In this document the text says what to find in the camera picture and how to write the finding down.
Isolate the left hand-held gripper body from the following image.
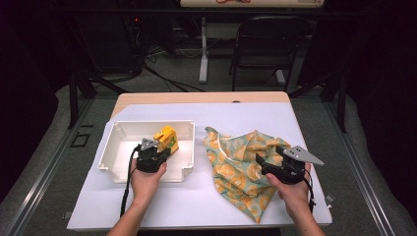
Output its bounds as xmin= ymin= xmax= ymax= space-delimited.
xmin=136 ymin=138 xmax=164 ymax=174

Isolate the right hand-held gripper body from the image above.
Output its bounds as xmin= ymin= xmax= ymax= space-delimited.
xmin=261 ymin=146 xmax=326 ymax=185

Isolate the white plastic box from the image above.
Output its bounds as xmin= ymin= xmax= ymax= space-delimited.
xmin=97 ymin=119 xmax=197 ymax=184

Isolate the orange print cloth bag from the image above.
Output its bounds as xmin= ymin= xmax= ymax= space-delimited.
xmin=203 ymin=126 xmax=292 ymax=224

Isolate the person's left hand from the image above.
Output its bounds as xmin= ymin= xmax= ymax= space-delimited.
xmin=130 ymin=159 xmax=168 ymax=200

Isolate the person's right hand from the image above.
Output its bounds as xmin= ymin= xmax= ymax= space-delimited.
xmin=265 ymin=163 xmax=312 ymax=210

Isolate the white table mat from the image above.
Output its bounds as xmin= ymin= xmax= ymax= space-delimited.
xmin=66 ymin=101 xmax=332 ymax=230

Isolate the white desk foot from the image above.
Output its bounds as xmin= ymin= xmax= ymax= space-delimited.
xmin=274 ymin=69 xmax=286 ymax=86

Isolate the black metal stand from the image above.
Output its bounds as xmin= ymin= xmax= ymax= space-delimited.
xmin=66 ymin=19 xmax=130 ymax=130
xmin=288 ymin=62 xmax=349 ymax=134

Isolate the white desk leg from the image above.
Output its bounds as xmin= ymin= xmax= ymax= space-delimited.
xmin=199 ymin=16 xmax=210 ymax=85

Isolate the black folding chair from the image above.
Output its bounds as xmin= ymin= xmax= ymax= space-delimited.
xmin=228 ymin=15 xmax=311 ymax=93

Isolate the dark computer tower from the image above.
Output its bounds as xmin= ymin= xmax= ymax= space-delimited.
xmin=78 ymin=11 xmax=146 ymax=76

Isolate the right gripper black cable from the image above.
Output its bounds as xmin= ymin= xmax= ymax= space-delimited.
xmin=303 ymin=176 xmax=318 ymax=212

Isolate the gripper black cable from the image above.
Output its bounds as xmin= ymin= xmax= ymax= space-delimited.
xmin=119 ymin=147 xmax=140 ymax=217
xmin=303 ymin=176 xmax=318 ymax=212

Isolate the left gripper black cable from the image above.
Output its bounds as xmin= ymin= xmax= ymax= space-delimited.
xmin=119 ymin=147 xmax=140 ymax=217

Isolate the aluminium floor rail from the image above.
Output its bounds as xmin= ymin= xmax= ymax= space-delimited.
xmin=5 ymin=97 xmax=96 ymax=236
xmin=323 ymin=97 xmax=396 ymax=236

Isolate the bundle of floor cables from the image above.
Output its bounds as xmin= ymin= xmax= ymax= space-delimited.
xmin=130 ymin=18 xmax=207 ymax=93

